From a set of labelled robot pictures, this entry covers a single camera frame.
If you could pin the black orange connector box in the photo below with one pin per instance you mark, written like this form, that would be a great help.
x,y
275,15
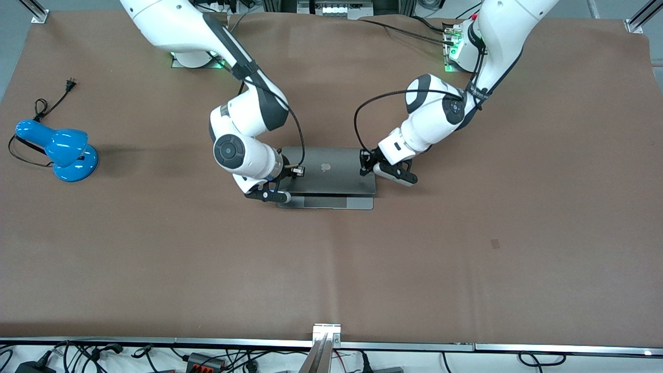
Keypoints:
x,y
204,361

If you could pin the brown table mat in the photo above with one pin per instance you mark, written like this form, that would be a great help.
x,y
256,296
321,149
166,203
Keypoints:
x,y
331,269

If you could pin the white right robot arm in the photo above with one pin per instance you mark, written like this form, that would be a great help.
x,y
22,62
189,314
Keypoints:
x,y
243,114

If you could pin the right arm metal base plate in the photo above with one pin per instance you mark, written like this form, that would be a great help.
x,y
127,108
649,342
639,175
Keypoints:
x,y
178,63

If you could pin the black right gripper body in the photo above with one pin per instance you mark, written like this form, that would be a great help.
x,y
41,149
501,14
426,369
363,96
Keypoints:
x,y
288,167

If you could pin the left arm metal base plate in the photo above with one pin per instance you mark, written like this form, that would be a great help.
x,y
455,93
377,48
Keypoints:
x,y
448,57

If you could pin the metal table edge rail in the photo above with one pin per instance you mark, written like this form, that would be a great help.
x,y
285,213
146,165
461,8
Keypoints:
x,y
155,342

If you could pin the grey laptop computer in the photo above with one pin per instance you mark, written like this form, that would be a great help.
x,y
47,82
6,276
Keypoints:
x,y
331,173

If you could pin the white power strip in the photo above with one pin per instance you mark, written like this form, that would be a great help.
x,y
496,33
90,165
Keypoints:
x,y
335,9

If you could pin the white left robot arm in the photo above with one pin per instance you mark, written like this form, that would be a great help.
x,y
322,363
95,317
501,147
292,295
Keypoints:
x,y
430,119

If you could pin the aluminium camera mount beam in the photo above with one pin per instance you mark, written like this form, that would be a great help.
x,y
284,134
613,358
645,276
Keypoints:
x,y
320,352

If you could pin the black power adapter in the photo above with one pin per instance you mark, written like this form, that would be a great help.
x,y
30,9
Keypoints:
x,y
33,368

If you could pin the aluminium corner post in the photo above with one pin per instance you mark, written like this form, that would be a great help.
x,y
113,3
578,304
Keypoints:
x,y
36,13
642,18

